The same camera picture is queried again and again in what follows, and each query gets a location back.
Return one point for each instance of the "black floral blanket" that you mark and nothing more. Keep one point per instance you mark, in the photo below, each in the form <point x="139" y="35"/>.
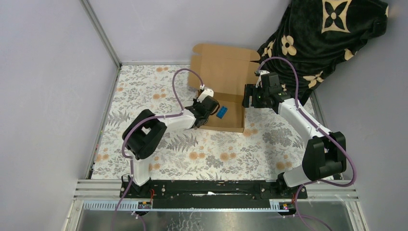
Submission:
<point x="314" y="36"/>

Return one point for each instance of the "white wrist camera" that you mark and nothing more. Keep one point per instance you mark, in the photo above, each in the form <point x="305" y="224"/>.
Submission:
<point x="203" y="92"/>
<point x="259" y="74"/>

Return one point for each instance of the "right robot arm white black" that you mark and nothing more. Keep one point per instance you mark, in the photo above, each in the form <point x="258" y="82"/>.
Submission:
<point x="323" y="155"/>

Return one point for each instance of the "aluminium frame rail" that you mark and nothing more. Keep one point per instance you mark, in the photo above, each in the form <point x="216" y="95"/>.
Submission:
<point x="110" y="189"/>

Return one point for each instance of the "brown cardboard box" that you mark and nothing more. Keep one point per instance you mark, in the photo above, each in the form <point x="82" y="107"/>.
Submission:
<point x="226" y="70"/>

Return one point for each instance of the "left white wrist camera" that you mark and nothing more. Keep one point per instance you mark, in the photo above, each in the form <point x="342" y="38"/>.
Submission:
<point x="203" y="92"/>

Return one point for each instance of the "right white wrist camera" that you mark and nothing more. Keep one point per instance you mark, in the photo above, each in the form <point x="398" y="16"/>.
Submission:
<point x="259" y="74"/>

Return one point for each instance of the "small blue block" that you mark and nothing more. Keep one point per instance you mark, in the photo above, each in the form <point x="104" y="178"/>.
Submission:
<point x="221" y="112"/>

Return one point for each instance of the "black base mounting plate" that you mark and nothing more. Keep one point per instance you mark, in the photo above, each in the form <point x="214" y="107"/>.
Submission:
<point x="210" y="194"/>

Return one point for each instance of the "floral patterned table mat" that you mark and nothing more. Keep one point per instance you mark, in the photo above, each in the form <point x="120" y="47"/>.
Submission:
<point x="267" y="146"/>

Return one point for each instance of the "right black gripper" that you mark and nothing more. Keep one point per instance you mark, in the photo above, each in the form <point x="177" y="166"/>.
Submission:
<point x="250" y="90"/>

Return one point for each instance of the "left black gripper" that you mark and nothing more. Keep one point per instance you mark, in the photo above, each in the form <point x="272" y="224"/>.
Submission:
<point x="195" y="102"/>

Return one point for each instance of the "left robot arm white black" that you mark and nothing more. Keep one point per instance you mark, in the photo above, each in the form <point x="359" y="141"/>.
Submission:
<point x="142" y="137"/>

